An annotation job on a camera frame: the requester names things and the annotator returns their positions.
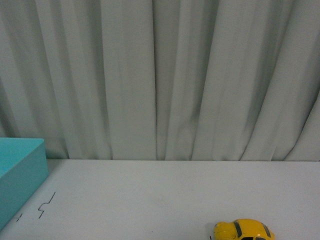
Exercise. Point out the yellow beetle toy car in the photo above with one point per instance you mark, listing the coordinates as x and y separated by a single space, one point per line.
242 229

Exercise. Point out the grey pleated curtain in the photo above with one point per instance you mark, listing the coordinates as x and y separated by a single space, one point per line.
193 80

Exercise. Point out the turquoise storage box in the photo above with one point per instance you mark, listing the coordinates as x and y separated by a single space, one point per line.
23 168

